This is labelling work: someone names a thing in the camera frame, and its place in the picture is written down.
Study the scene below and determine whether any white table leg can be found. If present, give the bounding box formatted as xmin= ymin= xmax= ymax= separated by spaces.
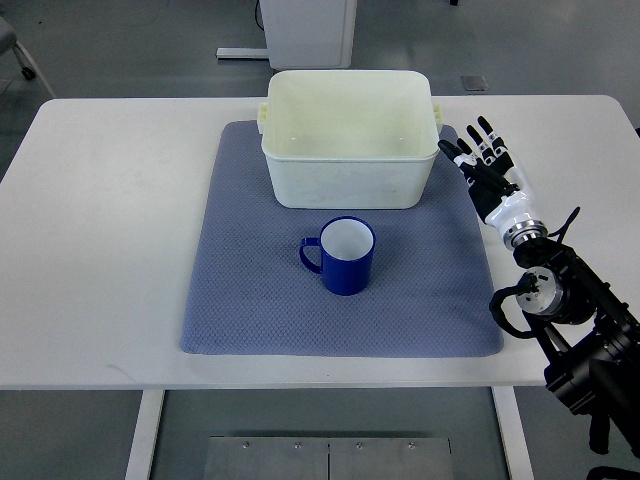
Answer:
xmin=124 ymin=389 xmax=165 ymax=480
xmin=491 ymin=386 xmax=534 ymax=480

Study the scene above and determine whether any left white table leg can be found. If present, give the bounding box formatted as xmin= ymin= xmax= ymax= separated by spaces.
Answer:
xmin=124 ymin=389 xmax=165 ymax=480

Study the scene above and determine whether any metal floor plate with screws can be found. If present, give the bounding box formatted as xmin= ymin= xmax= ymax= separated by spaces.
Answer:
xmin=204 ymin=437 xmax=454 ymax=479

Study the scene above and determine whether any office chair with caster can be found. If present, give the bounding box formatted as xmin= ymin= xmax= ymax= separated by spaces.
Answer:
xmin=0 ymin=18 xmax=57 ymax=99

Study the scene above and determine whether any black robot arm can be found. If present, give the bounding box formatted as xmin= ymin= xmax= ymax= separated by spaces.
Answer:
xmin=489 ymin=217 xmax=639 ymax=455

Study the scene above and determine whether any right white table leg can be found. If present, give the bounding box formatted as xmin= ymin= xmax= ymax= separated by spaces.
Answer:
xmin=491 ymin=386 xmax=534 ymax=480

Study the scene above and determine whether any grey floor socket plate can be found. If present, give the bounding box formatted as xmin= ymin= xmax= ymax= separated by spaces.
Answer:
xmin=460 ymin=75 xmax=490 ymax=92

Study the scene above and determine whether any blue-grey textured cloth mat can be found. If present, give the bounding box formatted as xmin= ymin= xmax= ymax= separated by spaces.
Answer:
xmin=180 ymin=121 xmax=503 ymax=358

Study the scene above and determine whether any cream plastic storage box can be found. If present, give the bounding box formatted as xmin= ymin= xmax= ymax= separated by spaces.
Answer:
xmin=257 ymin=70 xmax=439 ymax=209

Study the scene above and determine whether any blue enamel mug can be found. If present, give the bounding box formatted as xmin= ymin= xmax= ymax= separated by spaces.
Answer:
xmin=299 ymin=216 xmax=377 ymax=296

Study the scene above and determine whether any white cabinet with base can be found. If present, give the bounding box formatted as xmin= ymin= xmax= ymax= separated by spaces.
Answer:
xmin=216 ymin=0 xmax=357 ymax=70

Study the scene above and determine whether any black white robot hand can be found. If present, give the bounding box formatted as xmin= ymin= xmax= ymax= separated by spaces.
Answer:
xmin=438 ymin=116 xmax=548 ymax=250

